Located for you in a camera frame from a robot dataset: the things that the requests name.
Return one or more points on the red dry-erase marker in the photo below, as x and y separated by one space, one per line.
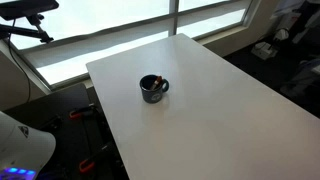
156 82

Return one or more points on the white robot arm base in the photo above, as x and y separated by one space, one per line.
20 146

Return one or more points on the dark blue ceramic mug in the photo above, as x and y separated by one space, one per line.
151 96

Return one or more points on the black side table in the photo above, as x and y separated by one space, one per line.
71 100

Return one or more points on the white box on floor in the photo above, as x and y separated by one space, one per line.
264 50

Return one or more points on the grey bundle on floor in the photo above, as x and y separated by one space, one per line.
301 78

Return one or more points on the grey window frame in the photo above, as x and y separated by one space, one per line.
173 16

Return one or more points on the black camera on mount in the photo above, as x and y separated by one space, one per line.
26 7

